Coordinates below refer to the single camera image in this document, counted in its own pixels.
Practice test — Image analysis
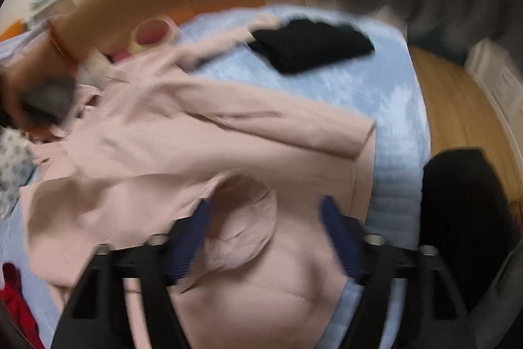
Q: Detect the pale pink large garment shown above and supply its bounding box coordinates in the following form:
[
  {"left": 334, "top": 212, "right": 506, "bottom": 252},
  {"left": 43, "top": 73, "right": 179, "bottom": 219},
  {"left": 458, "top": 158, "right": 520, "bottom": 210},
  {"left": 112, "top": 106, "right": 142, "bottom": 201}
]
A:
[{"left": 18, "top": 18, "right": 378, "bottom": 349}]

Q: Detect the person's right hand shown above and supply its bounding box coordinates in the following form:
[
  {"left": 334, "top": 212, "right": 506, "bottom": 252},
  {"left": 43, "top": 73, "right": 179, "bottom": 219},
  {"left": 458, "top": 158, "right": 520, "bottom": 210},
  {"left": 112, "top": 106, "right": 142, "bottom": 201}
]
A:
[{"left": 1, "top": 15, "right": 97, "bottom": 140}]

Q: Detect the red knitted sweater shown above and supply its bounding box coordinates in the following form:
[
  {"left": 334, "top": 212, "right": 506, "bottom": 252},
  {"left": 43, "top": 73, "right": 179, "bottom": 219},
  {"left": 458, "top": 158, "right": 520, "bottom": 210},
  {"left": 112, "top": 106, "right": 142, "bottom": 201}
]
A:
[{"left": 1, "top": 262, "right": 44, "bottom": 348}]

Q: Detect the floral white pillow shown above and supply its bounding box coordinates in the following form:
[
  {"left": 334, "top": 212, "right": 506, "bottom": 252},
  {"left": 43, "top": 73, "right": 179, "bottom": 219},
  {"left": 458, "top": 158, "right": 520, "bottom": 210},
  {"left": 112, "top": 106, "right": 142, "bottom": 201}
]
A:
[{"left": 0, "top": 129, "right": 35, "bottom": 220}]

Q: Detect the light blue quilted bedspread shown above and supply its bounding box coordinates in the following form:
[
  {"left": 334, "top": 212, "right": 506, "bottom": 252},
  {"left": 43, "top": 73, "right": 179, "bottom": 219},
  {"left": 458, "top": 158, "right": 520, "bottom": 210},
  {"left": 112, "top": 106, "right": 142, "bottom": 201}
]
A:
[{"left": 0, "top": 4, "right": 434, "bottom": 349}]

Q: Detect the pink round plush toy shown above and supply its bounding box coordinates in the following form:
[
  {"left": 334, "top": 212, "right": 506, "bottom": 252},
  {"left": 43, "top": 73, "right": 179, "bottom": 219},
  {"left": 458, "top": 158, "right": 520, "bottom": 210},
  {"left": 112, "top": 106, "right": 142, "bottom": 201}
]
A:
[{"left": 107, "top": 17, "right": 179, "bottom": 63}]

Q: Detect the black folded garment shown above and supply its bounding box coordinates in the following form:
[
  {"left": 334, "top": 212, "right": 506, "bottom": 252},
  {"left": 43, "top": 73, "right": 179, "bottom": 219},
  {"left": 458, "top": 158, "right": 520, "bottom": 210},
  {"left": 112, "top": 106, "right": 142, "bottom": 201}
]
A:
[{"left": 247, "top": 19, "right": 374, "bottom": 75}]

